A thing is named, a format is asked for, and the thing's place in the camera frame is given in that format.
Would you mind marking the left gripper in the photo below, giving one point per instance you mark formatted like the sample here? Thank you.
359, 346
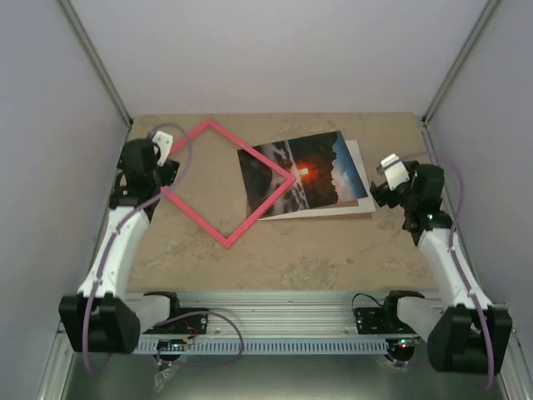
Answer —
172, 171

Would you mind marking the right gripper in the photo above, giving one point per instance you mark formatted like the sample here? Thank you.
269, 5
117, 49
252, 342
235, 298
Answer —
383, 196

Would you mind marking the white mat board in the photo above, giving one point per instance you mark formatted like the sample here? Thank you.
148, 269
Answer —
366, 204

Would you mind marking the sunset landscape photo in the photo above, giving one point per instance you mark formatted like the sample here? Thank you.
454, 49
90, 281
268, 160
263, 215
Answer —
323, 171

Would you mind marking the pink picture frame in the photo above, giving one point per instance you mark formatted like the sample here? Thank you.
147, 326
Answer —
213, 194

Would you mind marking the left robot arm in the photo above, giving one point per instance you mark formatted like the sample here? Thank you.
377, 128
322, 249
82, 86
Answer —
96, 318

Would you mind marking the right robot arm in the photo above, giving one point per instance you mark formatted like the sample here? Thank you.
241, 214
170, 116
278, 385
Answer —
470, 334

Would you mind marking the brown cardboard backing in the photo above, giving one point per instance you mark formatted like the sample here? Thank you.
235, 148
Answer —
324, 211

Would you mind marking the right controller board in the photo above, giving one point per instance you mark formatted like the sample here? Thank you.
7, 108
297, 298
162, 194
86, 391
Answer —
408, 342

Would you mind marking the controller board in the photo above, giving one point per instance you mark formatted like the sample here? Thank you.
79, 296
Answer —
408, 342
175, 345

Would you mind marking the left controller board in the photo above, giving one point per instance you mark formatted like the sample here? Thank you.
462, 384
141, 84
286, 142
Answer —
175, 345

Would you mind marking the clear plastic bag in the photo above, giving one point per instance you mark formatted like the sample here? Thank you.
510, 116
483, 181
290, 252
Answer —
162, 376

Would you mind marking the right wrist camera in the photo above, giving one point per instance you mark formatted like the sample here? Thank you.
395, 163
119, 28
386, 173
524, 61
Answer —
394, 171

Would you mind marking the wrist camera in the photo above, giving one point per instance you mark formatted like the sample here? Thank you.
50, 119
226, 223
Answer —
162, 143
394, 171

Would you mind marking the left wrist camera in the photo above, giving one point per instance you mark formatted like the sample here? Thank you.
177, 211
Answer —
162, 143

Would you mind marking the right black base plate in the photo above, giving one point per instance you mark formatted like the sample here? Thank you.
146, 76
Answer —
373, 320

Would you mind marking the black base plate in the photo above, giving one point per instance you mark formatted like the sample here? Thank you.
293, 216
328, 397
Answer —
192, 325
373, 320

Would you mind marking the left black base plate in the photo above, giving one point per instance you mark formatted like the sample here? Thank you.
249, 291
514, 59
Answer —
192, 325

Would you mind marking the aluminium mounting rail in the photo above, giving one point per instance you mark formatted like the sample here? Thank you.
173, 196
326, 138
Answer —
279, 314

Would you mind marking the blue slotted cable duct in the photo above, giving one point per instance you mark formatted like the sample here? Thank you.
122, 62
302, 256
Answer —
229, 346

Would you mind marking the left aluminium corner post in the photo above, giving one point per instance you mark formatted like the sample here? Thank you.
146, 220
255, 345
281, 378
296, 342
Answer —
88, 47

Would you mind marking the aluminium corner post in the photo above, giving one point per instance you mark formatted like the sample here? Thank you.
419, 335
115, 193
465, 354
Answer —
473, 37
88, 47

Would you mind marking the right aluminium corner post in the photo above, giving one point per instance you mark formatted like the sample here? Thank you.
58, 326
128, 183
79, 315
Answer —
473, 37

